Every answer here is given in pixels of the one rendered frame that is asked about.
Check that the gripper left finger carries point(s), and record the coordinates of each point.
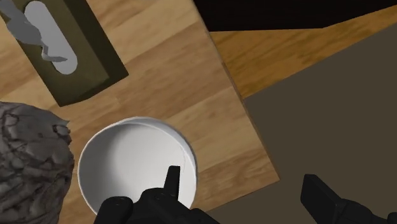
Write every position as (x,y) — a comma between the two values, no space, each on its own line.
(155,203)

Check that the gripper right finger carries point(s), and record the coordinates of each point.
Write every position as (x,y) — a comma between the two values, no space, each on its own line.
(325,201)

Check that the white bowl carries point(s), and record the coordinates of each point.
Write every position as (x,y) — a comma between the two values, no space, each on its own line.
(136,158)

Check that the wooden table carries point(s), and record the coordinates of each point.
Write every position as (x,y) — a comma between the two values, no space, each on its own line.
(186,93)

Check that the grey rough rock figure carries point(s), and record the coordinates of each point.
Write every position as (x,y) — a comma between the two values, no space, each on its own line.
(29,164)

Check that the olive green tissue box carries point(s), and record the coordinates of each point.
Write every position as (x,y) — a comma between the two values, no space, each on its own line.
(68,52)

